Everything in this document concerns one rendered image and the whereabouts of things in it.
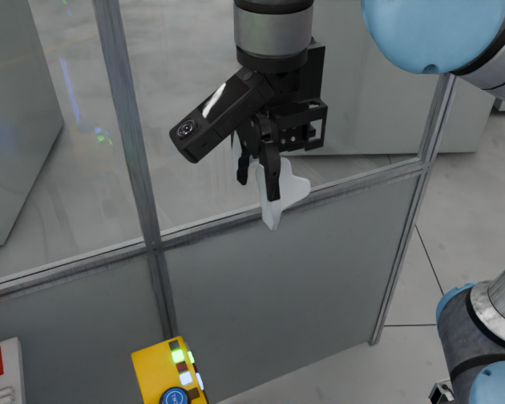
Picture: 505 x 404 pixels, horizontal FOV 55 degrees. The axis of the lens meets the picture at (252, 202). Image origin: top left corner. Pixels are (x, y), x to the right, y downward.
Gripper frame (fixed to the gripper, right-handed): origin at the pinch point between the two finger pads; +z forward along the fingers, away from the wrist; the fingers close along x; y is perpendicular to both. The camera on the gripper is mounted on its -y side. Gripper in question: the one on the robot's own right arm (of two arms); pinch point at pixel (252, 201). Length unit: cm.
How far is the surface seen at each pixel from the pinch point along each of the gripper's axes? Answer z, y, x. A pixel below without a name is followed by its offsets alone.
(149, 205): 35, -7, 45
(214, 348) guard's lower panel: 105, 6, 46
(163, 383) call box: 40.8, -15.3, 4.0
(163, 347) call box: 40.8, -13.5, 11.1
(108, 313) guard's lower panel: 69, -23, 46
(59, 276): 50, -31, 46
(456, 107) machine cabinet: 109, 195, 143
